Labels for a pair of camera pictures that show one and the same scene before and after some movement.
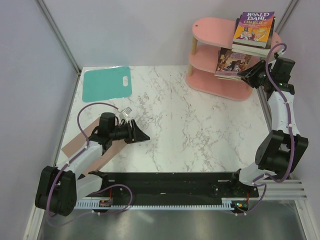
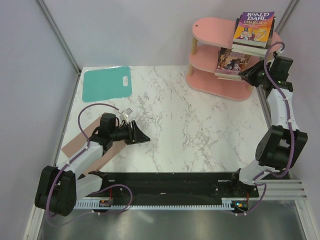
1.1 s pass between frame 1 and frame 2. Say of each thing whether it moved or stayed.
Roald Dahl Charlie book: stayed
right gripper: stayed
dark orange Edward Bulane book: moved
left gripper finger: stayed
